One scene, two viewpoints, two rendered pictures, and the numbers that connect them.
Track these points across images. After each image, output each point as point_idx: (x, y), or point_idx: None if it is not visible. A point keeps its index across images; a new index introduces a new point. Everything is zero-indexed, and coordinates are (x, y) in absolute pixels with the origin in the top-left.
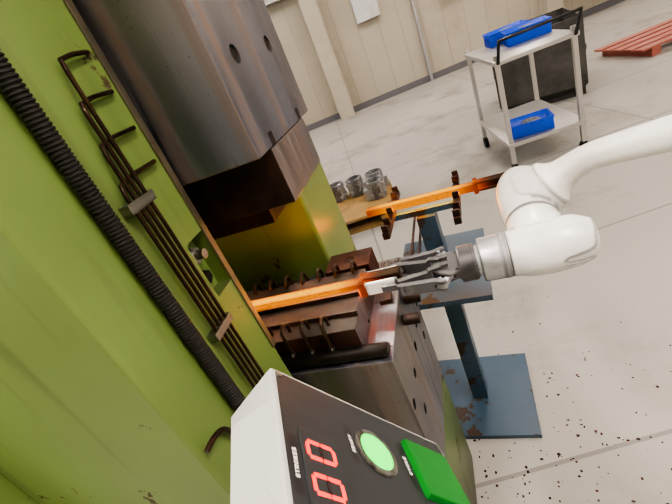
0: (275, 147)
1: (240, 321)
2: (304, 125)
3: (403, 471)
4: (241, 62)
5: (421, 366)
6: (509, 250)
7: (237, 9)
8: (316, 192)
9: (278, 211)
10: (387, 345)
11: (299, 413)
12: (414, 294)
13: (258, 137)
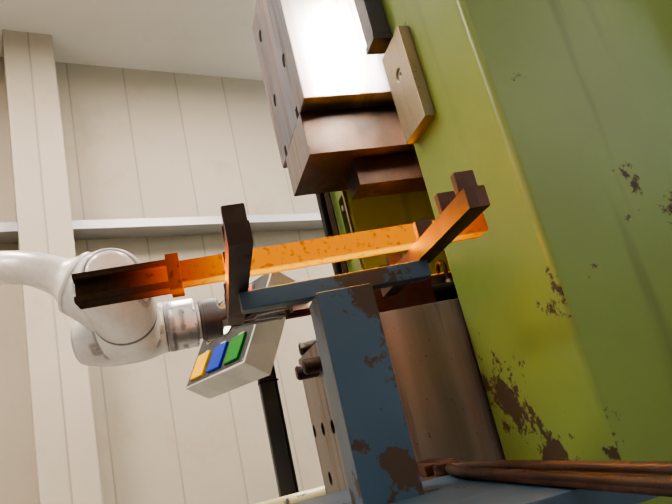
0: (286, 157)
1: (354, 260)
2: (300, 121)
3: (240, 329)
4: (276, 103)
5: (337, 459)
6: (164, 315)
7: (274, 58)
8: (449, 151)
9: (354, 189)
10: (299, 346)
11: (258, 283)
12: (268, 321)
13: (281, 154)
